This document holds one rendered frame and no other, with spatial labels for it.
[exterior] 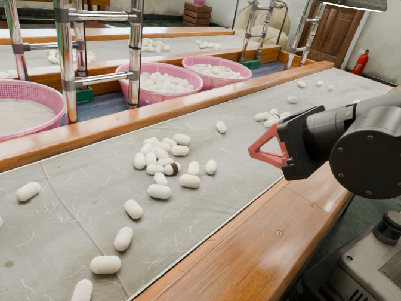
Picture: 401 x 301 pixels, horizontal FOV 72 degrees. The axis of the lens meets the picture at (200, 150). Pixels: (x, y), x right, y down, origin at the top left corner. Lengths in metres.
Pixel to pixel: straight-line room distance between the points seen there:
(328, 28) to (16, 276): 5.33
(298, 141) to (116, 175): 0.32
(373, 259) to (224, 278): 0.65
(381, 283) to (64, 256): 0.75
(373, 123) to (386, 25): 5.01
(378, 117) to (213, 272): 0.24
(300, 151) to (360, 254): 0.65
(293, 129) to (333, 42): 5.11
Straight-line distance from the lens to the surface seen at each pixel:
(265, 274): 0.38
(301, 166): 0.32
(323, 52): 5.48
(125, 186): 0.48
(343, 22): 5.37
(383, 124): 0.24
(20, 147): 0.55
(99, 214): 0.44
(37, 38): 1.22
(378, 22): 5.27
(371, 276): 0.91
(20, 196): 0.47
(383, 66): 5.24
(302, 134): 0.33
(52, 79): 0.87
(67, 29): 0.56
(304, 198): 0.51
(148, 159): 0.51
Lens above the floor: 1.06
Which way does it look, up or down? 33 degrees down
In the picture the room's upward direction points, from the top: 11 degrees clockwise
